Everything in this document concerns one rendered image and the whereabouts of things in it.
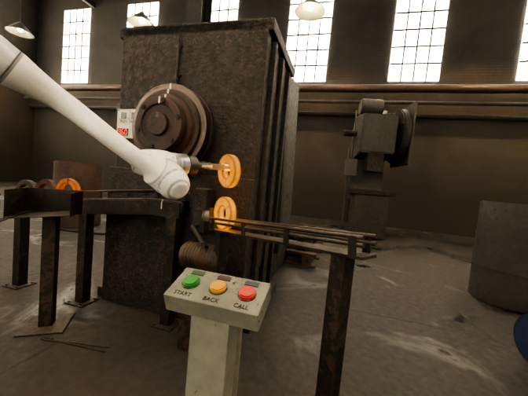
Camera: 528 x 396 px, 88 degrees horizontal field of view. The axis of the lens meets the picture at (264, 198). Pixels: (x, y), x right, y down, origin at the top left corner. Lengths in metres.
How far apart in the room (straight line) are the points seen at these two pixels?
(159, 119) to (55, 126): 10.95
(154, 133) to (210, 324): 1.09
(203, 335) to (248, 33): 1.51
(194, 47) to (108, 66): 9.40
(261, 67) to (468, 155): 6.81
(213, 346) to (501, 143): 7.95
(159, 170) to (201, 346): 0.53
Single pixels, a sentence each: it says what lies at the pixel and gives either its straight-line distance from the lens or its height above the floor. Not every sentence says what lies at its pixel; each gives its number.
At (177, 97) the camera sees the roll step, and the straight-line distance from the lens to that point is 1.59.
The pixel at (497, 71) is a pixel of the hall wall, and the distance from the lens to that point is 8.56.
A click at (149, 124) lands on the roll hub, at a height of 1.11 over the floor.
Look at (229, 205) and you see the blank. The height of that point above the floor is 0.75.
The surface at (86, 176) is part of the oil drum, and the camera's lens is 4.37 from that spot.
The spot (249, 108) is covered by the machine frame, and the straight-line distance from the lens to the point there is 1.60.
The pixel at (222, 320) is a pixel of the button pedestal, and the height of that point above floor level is 0.55.
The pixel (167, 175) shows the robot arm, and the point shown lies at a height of 0.86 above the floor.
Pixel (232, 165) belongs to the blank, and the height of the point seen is 0.93.
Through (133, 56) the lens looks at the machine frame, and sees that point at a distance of 2.09.
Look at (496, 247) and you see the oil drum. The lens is 3.06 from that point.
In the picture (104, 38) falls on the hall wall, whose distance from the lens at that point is 11.63.
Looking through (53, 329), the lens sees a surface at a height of 0.01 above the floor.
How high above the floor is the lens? 0.87
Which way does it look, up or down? 4 degrees down
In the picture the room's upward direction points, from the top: 5 degrees clockwise
